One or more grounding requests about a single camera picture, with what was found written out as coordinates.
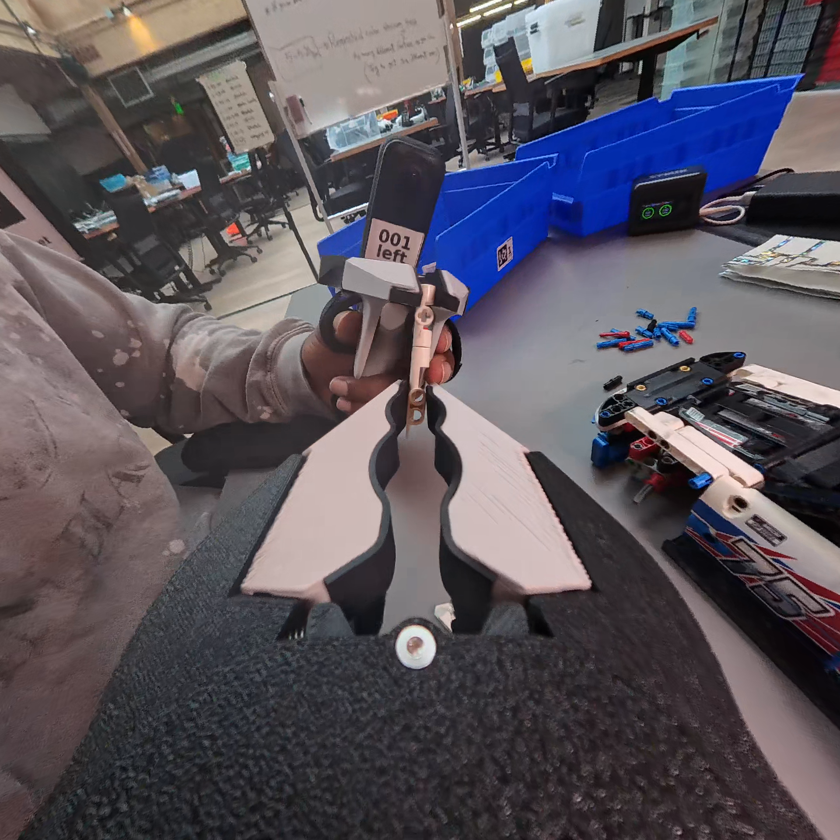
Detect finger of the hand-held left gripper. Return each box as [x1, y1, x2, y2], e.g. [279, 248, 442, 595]
[341, 256, 422, 379]
[420, 264, 471, 324]

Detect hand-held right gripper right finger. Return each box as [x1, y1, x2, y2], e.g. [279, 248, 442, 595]
[427, 384, 593, 597]

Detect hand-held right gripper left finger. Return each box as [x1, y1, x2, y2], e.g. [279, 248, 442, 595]
[240, 381, 403, 602]

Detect white toy panel piece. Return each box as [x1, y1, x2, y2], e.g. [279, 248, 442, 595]
[406, 283, 439, 439]

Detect brick-built toy race car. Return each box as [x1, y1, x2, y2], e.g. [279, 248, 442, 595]
[591, 351, 840, 723]

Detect person's left forearm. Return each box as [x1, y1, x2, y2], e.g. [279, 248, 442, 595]
[98, 289, 332, 437]

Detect grey desk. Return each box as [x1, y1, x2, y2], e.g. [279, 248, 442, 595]
[282, 92, 840, 840]

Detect black desk mat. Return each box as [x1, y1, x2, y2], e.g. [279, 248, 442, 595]
[702, 220, 840, 249]

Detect person's left hand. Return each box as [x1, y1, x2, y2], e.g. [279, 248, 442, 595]
[299, 310, 457, 416]

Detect near blue plastic bin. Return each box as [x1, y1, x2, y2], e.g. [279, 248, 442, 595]
[318, 154, 559, 312]

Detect blue plastic bin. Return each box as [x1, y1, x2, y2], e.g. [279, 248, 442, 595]
[515, 75, 805, 237]
[318, 154, 559, 312]

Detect black chair armrest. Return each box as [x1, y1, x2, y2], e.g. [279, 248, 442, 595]
[157, 413, 342, 490]

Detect whiteboard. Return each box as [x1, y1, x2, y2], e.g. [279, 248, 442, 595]
[243, 0, 460, 135]

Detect black office chair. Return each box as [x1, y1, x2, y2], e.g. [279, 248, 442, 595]
[492, 36, 552, 142]
[98, 190, 214, 309]
[197, 157, 263, 263]

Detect paper flipchart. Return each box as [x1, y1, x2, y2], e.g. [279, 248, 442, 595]
[197, 60, 275, 155]

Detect pile of blue red pins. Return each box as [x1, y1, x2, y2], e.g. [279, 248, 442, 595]
[596, 305, 698, 353]

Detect white storage box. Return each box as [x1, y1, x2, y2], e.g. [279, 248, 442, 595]
[525, 0, 601, 76]

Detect black charger green display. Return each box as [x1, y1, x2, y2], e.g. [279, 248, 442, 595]
[626, 167, 708, 237]

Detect person's grey sweatshirt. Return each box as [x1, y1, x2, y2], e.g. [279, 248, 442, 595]
[0, 230, 191, 840]

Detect wooden far table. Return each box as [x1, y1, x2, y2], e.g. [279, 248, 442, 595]
[492, 16, 719, 99]

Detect instruction booklet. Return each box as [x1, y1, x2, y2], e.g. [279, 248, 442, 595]
[720, 235, 840, 299]

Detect black flat box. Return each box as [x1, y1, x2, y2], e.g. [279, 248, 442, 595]
[745, 171, 840, 225]

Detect storage drawer racks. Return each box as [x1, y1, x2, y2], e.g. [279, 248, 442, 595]
[722, 0, 840, 86]

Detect white cable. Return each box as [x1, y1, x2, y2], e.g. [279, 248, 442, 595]
[699, 190, 756, 227]

